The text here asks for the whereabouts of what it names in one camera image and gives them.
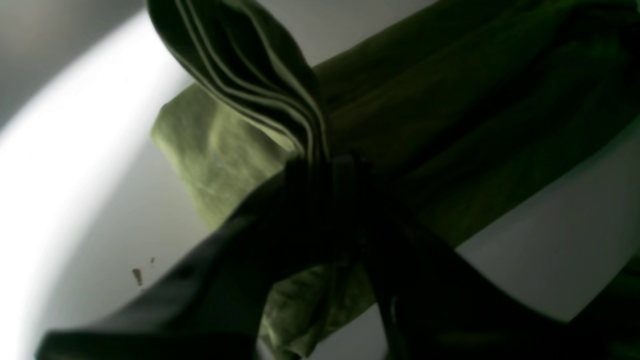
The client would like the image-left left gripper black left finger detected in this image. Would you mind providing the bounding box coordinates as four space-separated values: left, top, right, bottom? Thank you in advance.
35 161 332 360

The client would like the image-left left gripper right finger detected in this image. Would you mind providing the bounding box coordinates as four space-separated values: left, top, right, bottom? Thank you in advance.
332 153 609 360

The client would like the olive green T-shirt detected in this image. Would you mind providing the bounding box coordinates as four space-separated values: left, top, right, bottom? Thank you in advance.
147 0 639 360

